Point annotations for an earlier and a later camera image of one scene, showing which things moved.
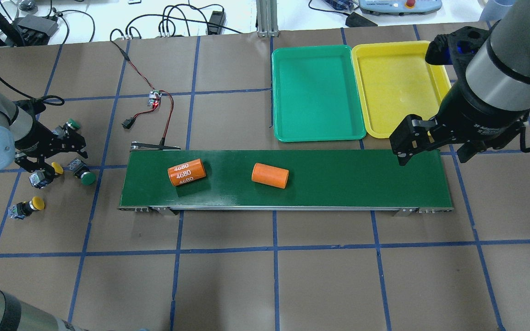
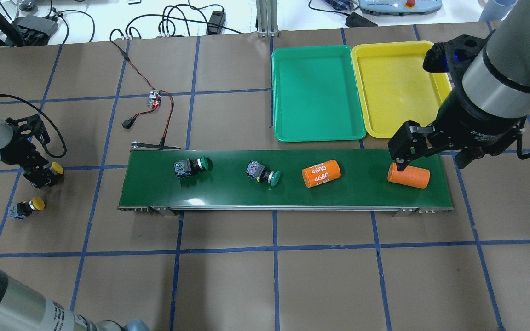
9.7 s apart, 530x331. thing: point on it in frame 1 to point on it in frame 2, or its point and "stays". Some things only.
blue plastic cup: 497,9 stays
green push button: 62,132 to 183,168
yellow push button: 20,210 stays
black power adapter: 355,20 stays
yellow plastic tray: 394,80 stays
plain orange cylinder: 269,175 to 411,176
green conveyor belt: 319,180 stays
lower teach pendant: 400,7 stays
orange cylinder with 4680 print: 187,172 to 321,173
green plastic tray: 315,94 stays
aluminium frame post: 267,18 stays
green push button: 80,170 to 257,171
